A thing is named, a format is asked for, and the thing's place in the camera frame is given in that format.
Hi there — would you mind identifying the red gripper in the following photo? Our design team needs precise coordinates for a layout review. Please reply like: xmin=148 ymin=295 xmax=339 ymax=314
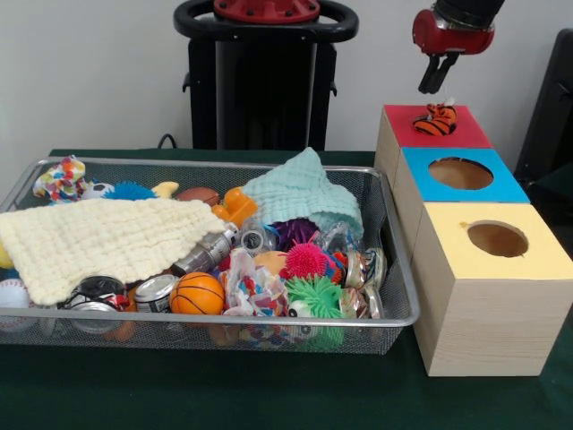
xmin=411 ymin=7 xmax=497 ymax=95

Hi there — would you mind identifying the orange tiger plush toy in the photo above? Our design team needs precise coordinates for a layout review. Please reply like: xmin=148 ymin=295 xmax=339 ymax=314
xmin=411 ymin=97 xmax=458 ymax=136

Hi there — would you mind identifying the wooden box with three holes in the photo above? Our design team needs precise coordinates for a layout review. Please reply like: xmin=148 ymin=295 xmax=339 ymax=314
xmin=374 ymin=105 xmax=573 ymax=377

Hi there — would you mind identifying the black upright panel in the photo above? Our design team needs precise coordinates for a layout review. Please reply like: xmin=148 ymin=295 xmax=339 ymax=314
xmin=513 ymin=29 xmax=573 ymax=180

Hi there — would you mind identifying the dark green side table cloth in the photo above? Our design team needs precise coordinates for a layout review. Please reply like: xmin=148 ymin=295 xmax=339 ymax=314
xmin=535 ymin=172 xmax=573 ymax=211

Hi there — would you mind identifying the light blue waffle cloth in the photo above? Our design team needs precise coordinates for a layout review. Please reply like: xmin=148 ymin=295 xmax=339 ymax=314
xmin=241 ymin=146 xmax=364 ymax=234

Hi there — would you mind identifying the pink spiky rubber ball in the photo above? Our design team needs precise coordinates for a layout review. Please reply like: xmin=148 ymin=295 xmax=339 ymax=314
xmin=280 ymin=241 xmax=332 ymax=281

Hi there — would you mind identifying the green spiky rubber ball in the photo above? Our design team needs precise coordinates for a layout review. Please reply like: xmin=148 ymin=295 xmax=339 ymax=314
xmin=285 ymin=273 xmax=345 ymax=319

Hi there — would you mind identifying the blue spiky rubber ball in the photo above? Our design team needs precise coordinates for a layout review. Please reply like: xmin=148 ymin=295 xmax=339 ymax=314
xmin=109 ymin=181 xmax=158 ymax=201

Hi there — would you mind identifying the orange toy basketball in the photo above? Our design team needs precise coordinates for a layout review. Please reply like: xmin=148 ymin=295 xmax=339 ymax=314
xmin=169 ymin=271 xmax=227 ymax=315

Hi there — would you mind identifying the small toy soccer ball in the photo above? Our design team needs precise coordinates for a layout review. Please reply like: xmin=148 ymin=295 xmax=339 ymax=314
xmin=82 ymin=181 xmax=118 ymax=201

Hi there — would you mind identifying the cream knitted cloth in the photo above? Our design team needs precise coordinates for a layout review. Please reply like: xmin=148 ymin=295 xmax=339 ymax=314
xmin=0 ymin=196 xmax=227 ymax=305

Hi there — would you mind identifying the white cloth with coloured spots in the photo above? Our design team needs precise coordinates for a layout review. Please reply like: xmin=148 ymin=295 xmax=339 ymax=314
xmin=33 ymin=155 xmax=90 ymax=203

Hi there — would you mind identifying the white toy baseball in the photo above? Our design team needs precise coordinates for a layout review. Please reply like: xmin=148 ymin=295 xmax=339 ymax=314
xmin=0 ymin=278 xmax=35 ymax=309

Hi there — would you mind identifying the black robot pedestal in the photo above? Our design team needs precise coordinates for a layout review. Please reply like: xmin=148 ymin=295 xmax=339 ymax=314
xmin=173 ymin=0 xmax=360 ymax=151

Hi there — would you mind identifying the wire mesh bin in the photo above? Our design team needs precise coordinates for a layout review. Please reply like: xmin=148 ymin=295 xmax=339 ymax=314
xmin=0 ymin=156 xmax=422 ymax=356

